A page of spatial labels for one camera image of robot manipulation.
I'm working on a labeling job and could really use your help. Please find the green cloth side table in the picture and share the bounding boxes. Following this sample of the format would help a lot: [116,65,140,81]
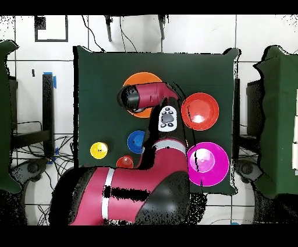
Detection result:
[0,40,22,194]
[253,45,298,199]

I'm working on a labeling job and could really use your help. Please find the black floor cable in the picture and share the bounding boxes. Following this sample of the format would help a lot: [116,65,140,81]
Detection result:
[119,16,138,52]
[81,15,106,52]

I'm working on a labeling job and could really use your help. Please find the blue tape piece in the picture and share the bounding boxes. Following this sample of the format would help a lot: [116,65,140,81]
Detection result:
[43,71,57,90]

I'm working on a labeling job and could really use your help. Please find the tangle of floor cables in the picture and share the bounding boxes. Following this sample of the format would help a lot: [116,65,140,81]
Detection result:
[11,133,75,225]

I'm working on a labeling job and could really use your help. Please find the yellow cup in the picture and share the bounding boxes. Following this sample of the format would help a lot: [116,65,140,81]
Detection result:
[90,141,109,160]

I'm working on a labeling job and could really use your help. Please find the dark green tablecloth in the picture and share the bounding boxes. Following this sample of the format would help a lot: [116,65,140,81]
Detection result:
[73,45,240,195]

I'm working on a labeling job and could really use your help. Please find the black tripod leg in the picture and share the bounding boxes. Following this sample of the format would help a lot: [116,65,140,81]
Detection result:
[158,15,166,41]
[104,15,113,43]

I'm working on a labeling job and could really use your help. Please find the black table frame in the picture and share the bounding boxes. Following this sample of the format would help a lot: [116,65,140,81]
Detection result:
[233,77,262,161]
[9,73,55,159]

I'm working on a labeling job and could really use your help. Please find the tall red-orange cup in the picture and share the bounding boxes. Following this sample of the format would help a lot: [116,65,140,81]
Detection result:
[116,155,134,169]

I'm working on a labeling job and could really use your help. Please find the dark blue bowl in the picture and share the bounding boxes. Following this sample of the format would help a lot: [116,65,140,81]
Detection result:
[127,130,146,155]

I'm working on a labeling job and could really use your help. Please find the large pink bowl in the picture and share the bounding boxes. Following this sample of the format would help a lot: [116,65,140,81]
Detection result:
[186,141,230,187]

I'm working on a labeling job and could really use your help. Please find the black square floor frame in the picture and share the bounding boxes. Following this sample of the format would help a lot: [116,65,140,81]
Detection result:
[34,15,69,43]

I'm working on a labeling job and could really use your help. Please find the shallow red-orange bowl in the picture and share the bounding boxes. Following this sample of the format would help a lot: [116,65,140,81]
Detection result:
[180,92,220,131]

